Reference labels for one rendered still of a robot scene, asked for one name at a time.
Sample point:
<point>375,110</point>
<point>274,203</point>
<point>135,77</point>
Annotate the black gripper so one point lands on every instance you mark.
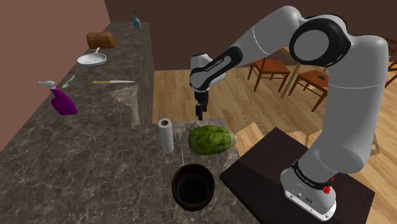
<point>200,102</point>

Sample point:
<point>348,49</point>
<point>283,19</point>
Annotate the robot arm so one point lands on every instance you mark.
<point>350,102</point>

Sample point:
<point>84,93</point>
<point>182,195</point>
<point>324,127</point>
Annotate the green lettuce head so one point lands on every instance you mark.
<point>211,140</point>

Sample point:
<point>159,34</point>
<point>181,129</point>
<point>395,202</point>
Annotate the white paper towel roll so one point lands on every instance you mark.
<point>166,136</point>

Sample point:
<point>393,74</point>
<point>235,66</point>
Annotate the wooden chair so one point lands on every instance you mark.
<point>391,59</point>
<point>311,81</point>
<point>270,69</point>

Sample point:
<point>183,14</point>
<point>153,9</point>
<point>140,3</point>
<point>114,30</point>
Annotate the dark brown bowl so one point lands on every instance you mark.
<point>193,187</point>

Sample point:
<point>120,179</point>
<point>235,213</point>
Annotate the dark robot stand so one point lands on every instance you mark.
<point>266,173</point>

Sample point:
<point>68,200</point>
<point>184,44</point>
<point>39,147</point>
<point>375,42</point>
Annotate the wooden dining table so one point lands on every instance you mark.
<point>287,57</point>

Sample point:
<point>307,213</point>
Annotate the blue bottle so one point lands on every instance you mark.
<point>136,21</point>

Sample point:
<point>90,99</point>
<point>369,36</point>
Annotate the white frying pan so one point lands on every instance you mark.
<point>91,59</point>

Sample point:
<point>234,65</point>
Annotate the brown bread loaf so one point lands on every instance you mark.
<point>100,40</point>

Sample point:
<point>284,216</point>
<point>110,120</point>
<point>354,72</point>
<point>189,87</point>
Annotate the silver butter knife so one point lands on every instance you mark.
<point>68,82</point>

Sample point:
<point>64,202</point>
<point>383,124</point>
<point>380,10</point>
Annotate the purple spray bottle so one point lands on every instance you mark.
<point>63,104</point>

